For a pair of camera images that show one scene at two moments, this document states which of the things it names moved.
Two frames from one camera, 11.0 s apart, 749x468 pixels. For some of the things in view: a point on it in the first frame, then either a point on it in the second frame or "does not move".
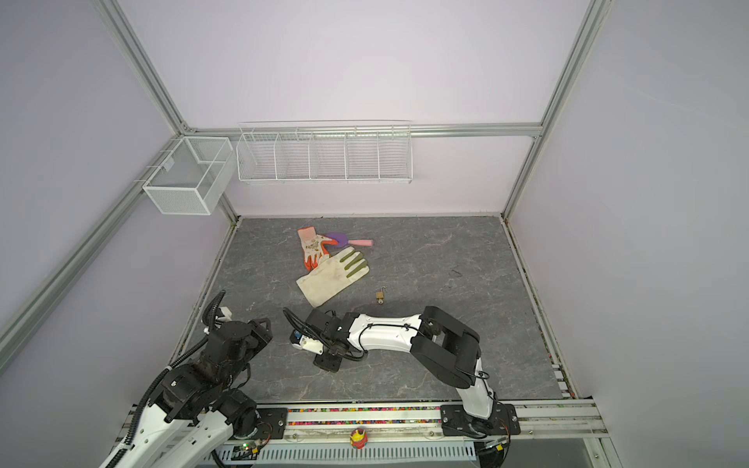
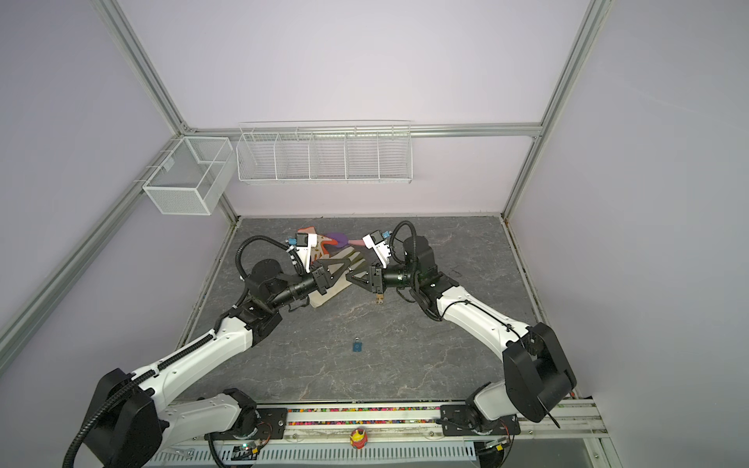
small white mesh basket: (191, 176) does not move
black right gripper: (331, 365) → (376, 278)
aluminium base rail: (407, 436) does not move
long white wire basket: (325, 151) does not move
